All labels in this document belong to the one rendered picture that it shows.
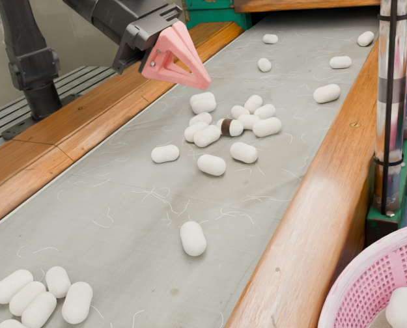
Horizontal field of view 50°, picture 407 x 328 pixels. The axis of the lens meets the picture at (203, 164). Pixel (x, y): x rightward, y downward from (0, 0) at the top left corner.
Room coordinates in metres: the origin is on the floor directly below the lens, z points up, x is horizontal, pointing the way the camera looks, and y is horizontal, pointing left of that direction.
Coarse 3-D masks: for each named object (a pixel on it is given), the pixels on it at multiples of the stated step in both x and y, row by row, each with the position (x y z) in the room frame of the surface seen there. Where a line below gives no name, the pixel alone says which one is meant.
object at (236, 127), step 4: (220, 120) 0.51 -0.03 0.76; (232, 120) 0.50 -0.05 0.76; (236, 120) 0.50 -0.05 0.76; (216, 124) 0.51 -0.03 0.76; (220, 124) 0.50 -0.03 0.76; (232, 124) 0.49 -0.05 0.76; (236, 124) 0.49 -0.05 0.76; (240, 124) 0.50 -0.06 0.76; (220, 128) 0.50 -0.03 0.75; (232, 128) 0.49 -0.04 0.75; (236, 128) 0.49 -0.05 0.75; (240, 128) 0.49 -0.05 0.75; (220, 132) 0.50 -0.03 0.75; (232, 132) 0.49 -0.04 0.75; (236, 132) 0.49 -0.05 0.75; (240, 132) 0.49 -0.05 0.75
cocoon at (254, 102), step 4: (252, 96) 0.57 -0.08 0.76; (256, 96) 0.57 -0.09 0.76; (248, 100) 0.56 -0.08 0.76; (252, 100) 0.55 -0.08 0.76; (256, 100) 0.56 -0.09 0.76; (260, 100) 0.56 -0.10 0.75; (248, 104) 0.55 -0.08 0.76; (252, 104) 0.55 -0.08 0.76; (256, 104) 0.55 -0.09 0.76; (260, 104) 0.56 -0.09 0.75; (248, 108) 0.55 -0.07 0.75; (252, 108) 0.55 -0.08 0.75; (256, 108) 0.55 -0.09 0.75; (252, 112) 0.55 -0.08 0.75
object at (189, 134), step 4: (196, 124) 0.51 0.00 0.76; (200, 124) 0.51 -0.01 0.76; (204, 124) 0.51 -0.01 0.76; (188, 128) 0.51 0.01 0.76; (192, 128) 0.50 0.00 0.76; (196, 128) 0.50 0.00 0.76; (200, 128) 0.50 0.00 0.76; (184, 132) 0.51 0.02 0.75; (188, 132) 0.50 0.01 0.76; (192, 132) 0.50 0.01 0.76; (184, 136) 0.50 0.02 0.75; (188, 136) 0.50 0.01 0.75; (192, 136) 0.50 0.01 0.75; (188, 140) 0.50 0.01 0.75; (192, 140) 0.50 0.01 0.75
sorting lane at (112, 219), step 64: (256, 64) 0.76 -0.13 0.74; (320, 64) 0.69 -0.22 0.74; (128, 128) 0.59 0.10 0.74; (320, 128) 0.48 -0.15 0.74; (64, 192) 0.44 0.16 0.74; (128, 192) 0.41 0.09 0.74; (192, 192) 0.39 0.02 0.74; (256, 192) 0.37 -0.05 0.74; (0, 256) 0.34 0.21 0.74; (64, 256) 0.32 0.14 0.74; (128, 256) 0.31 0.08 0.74; (192, 256) 0.29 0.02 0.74; (256, 256) 0.28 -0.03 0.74; (0, 320) 0.26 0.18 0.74; (64, 320) 0.25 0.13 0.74; (128, 320) 0.23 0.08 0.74; (192, 320) 0.22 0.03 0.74
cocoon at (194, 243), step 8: (184, 224) 0.31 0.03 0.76; (192, 224) 0.31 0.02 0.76; (184, 232) 0.30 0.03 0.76; (192, 232) 0.30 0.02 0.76; (200, 232) 0.30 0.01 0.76; (184, 240) 0.29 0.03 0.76; (192, 240) 0.29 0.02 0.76; (200, 240) 0.29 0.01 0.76; (184, 248) 0.29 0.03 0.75; (192, 248) 0.28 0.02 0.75; (200, 248) 0.28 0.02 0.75
